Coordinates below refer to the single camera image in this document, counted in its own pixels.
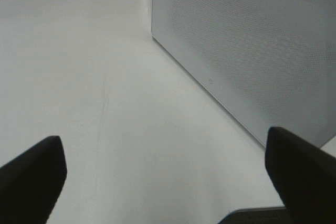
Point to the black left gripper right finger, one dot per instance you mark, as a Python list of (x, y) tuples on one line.
[(303, 176)]

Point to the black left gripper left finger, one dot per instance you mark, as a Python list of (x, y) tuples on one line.
[(32, 182)]

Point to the white microwave door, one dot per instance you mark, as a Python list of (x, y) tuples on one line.
[(249, 45)]

